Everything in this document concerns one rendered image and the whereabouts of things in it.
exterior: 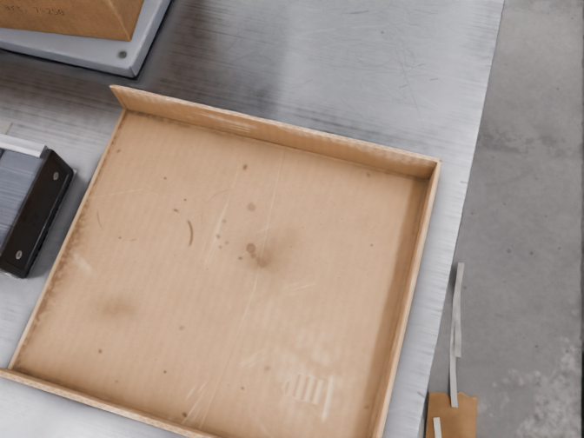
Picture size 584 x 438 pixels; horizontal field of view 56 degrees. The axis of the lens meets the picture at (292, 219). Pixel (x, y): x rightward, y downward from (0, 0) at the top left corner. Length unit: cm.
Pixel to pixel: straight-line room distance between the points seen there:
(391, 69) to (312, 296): 24
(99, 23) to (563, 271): 116
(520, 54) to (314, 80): 118
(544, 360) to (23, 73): 116
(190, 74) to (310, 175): 16
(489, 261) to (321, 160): 93
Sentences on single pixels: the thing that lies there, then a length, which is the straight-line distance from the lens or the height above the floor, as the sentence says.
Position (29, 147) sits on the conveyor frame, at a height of 88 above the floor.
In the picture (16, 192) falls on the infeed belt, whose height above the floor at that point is 88.
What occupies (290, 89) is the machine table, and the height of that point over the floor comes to 83.
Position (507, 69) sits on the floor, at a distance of 164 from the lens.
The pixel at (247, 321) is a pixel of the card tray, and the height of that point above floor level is 83.
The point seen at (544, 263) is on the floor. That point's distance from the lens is 143.
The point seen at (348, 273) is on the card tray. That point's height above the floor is 83.
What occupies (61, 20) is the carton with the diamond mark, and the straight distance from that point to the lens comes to 60.
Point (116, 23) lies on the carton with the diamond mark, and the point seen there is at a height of 88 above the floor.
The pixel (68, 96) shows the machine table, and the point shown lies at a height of 83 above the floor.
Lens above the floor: 129
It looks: 70 degrees down
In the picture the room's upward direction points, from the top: 9 degrees counter-clockwise
